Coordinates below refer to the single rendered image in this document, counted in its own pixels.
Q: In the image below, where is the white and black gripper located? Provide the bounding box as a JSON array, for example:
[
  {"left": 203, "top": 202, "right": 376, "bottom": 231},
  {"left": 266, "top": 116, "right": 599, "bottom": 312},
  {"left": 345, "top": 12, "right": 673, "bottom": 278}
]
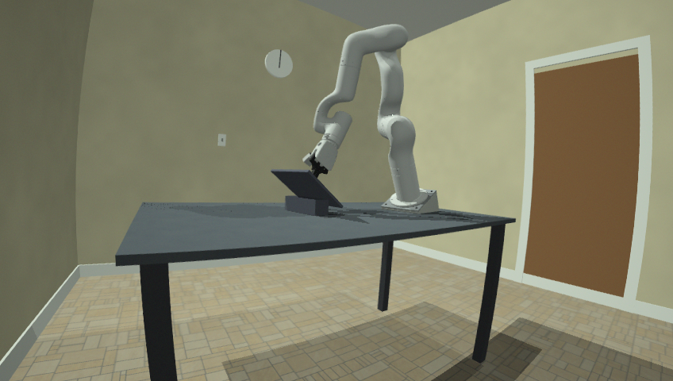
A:
[{"left": 310, "top": 140, "right": 338, "bottom": 177}]

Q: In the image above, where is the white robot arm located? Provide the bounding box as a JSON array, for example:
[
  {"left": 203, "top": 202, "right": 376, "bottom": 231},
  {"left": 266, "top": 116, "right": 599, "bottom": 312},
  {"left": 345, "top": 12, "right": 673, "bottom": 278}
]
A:
[{"left": 313, "top": 25, "right": 428, "bottom": 207}]

